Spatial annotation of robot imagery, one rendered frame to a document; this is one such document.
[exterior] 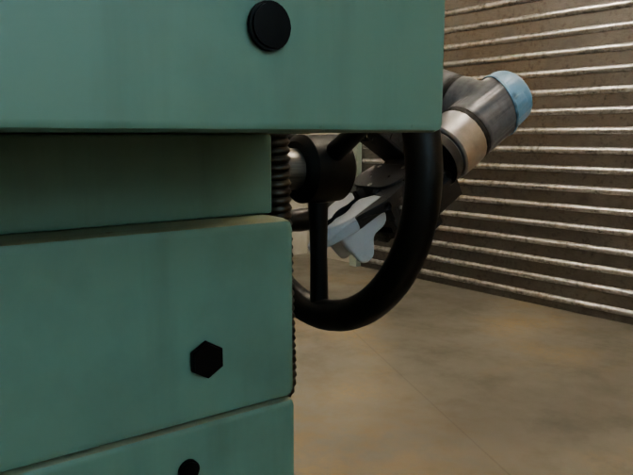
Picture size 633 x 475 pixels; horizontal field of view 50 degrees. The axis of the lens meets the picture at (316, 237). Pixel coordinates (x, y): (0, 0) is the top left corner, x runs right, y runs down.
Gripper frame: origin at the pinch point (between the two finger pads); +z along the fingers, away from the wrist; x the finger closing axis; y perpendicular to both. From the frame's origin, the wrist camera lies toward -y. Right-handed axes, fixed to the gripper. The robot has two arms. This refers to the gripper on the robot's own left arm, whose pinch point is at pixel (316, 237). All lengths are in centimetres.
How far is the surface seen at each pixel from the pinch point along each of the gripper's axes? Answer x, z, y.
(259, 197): -28.8, 17.4, -19.1
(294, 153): -9.9, 3.6, -12.8
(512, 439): 54, -56, 118
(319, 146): -11.1, 1.8, -12.4
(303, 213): 0.1, 0.0, -3.1
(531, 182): 151, -204, 133
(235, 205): -28.8, 18.8, -19.5
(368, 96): -40, 18, -24
